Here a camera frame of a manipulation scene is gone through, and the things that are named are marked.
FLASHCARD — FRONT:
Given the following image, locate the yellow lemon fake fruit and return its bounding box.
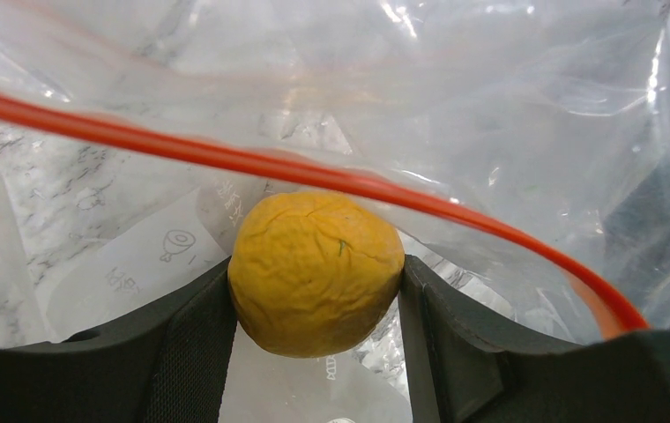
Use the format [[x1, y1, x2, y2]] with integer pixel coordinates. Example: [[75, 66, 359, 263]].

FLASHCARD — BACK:
[[227, 190, 406, 358]]

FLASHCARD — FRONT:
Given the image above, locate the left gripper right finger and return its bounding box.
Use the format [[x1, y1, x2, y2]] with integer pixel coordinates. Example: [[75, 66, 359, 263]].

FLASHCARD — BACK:
[[398, 256, 670, 422]]

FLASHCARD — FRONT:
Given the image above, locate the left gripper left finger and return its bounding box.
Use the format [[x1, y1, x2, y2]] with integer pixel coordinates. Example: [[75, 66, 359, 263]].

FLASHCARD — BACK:
[[0, 263, 237, 422]]

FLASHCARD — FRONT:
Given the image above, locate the clear zip top bag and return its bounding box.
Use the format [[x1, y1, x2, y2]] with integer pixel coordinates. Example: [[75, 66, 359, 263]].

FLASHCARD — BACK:
[[0, 0, 670, 423]]

